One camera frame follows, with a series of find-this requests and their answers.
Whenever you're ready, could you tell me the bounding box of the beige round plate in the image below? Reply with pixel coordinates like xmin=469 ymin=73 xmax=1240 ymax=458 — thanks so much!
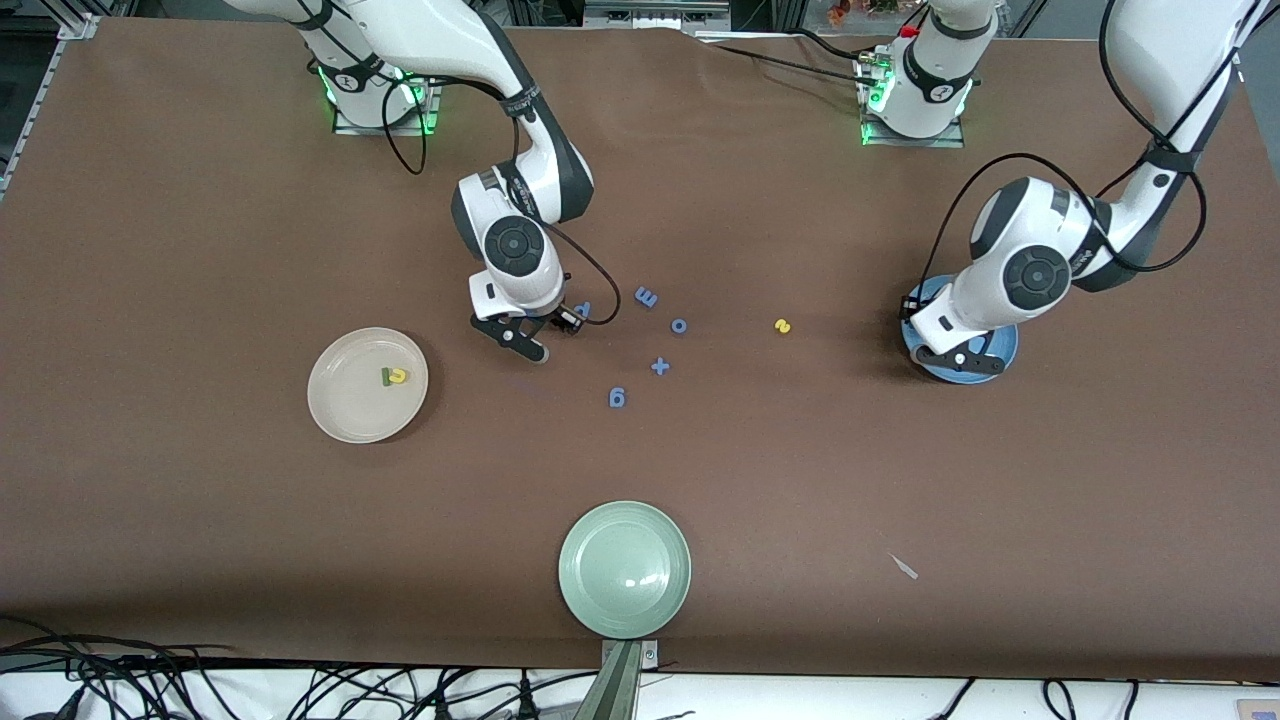
xmin=307 ymin=327 xmax=430 ymax=444

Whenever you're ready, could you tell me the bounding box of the green round plate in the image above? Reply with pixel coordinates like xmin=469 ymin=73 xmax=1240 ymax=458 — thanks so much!
xmin=558 ymin=500 xmax=693 ymax=640

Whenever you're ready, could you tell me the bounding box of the brown paper table cover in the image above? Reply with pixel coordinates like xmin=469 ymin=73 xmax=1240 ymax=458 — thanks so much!
xmin=0 ymin=18 xmax=1280 ymax=684

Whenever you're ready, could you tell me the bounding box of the blue round plate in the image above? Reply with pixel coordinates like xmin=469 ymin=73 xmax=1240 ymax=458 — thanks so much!
xmin=900 ymin=275 xmax=1020 ymax=386

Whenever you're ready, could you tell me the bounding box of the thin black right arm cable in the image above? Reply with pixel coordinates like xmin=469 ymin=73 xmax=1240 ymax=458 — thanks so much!
xmin=382 ymin=78 xmax=623 ymax=326

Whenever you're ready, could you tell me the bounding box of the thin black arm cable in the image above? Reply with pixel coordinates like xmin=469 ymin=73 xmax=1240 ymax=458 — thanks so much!
xmin=382 ymin=78 xmax=623 ymax=326
xmin=903 ymin=0 xmax=1209 ymax=331

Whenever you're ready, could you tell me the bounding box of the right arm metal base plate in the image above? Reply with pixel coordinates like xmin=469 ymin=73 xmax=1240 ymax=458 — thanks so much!
xmin=333 ymin=60 xmax=441 ymax=136

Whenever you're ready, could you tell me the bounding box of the black metal frame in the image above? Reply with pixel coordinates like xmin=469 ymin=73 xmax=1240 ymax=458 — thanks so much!
xmin=505 ymin=0 xmax=586 ymax=29

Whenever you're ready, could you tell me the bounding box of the grey metal bracket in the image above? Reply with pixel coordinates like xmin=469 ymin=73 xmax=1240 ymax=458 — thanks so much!
xmin=583 ymin=0 xmax=733 ymax=31

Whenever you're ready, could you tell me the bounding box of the black base power cable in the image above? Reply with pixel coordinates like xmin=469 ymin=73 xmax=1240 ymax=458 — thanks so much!
xmin=712 ymin=42 xmax=869 ymax=83
xmin=785 ymin=30 xmax=866 ymax=63

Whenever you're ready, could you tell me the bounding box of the grey camera mount pole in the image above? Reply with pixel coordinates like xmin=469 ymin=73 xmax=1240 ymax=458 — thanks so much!
xmin=572 ymin=640 xmax=661 ymax=720

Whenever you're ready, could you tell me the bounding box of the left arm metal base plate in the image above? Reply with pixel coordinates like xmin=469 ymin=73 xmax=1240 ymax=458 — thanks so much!
xmin=858 ymin=50 xmax=966 ymax=149

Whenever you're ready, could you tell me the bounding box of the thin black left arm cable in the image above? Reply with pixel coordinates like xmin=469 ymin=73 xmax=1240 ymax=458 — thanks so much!
xmin=903 ymin=0 xmax=1209 ymax=331

